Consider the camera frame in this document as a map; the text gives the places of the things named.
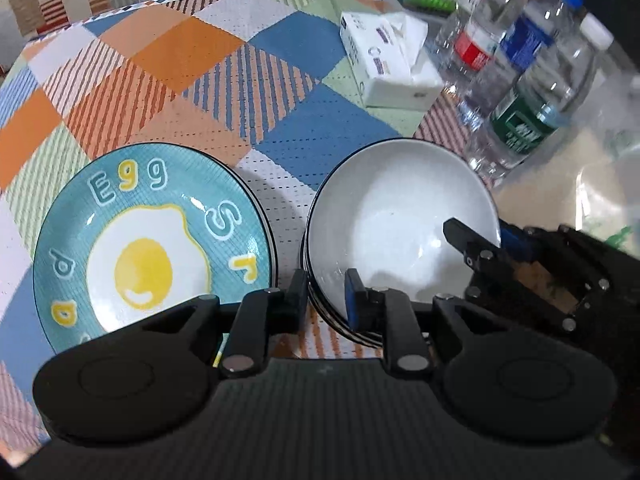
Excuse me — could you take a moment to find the teal fried egg print plate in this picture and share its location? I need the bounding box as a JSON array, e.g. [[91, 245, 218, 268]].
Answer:
[[32, 144, 274, 367]]

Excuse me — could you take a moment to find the white bowl dark rim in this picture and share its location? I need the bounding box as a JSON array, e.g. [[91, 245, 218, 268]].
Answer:
[[305, 138, 502, 321], [299, 240, 388, 350]]

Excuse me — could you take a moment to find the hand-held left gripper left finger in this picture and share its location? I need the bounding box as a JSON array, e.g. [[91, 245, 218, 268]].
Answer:
[[141, 269, 310, 380]]

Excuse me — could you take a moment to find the white tissue pack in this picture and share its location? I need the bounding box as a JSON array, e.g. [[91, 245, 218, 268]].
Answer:
[[340, 10, 443, 108]]

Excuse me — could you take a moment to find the patchwork checked tablecloth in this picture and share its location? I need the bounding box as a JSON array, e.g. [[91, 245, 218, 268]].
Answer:
[[0, 0, 506, 466]]

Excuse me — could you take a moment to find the green label water bottle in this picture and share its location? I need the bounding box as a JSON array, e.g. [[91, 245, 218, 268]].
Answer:
[[465, 15, 613, 186]]

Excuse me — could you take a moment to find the red label water bottle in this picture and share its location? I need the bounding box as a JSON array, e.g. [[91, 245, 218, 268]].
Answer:
[[435, 0, 538, 106]]

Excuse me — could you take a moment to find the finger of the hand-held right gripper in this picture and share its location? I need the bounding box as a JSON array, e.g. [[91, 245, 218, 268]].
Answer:
[[499, 226, 615, 295], [442, 216, 585, 335]]

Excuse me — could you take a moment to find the clear plastic bag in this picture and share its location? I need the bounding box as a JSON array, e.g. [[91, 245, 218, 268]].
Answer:
[[565, 50, 640, 261]]

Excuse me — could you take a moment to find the blue label water bottle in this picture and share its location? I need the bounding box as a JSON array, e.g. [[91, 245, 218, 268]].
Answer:
[[457, 0, 583, 131]]

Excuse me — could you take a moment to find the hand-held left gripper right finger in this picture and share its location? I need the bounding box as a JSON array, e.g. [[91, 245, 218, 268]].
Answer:
[[345, 268, 512, 380]]

